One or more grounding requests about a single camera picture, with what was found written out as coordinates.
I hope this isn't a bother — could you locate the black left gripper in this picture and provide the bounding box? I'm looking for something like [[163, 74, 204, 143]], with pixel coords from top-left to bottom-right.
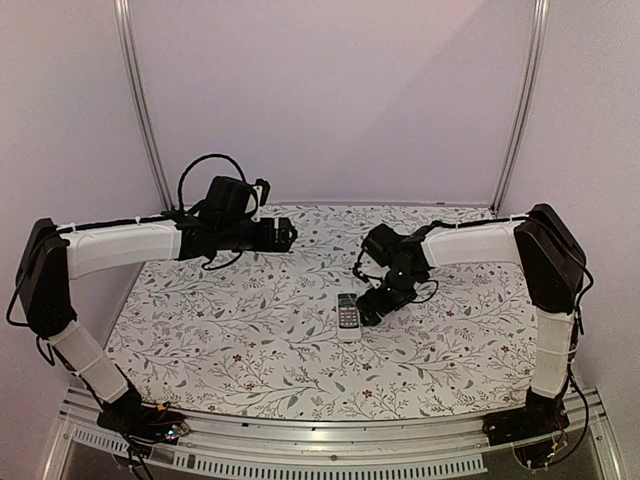
[[219, 217, 298, 253]]

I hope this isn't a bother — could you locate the white air conditioner remote control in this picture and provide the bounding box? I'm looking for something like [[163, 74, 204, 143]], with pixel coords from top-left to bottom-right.
[[336, 293, 362, 342]]

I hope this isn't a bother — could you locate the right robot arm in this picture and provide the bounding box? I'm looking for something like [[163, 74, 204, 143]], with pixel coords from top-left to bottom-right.
[[356, 203, 594, 436]]

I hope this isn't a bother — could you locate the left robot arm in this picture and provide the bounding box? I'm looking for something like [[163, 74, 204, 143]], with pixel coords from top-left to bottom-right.
[[7, 171, 298, 434]]

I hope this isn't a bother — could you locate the floral patterned table cloth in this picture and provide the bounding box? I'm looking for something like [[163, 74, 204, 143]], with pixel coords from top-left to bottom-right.
[[106, 204, 537, 421]]

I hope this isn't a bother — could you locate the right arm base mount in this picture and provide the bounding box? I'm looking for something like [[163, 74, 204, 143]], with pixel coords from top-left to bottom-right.
[[482, 392, 569, 470]]

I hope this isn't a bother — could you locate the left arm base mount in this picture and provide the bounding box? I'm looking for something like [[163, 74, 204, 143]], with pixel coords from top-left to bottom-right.
[[97, 384, 190, 444]]

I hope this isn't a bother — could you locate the left aluminium corner post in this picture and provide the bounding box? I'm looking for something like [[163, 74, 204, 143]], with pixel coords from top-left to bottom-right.
[[114, 0, 173, 210]]

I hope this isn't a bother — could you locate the aluminium corner post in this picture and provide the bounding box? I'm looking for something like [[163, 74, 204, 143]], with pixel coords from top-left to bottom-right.
[[114, 0, 173, 210], [491, 0, 550, 213]]

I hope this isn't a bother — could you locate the front aluminium rail frame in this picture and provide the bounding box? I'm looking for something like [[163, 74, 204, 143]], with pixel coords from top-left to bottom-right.
[[42, 386, 626, 479]]

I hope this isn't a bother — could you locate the right aluminium corner post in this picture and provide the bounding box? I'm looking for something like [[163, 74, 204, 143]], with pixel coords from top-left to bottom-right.
[[491, 0, 550, 213]]

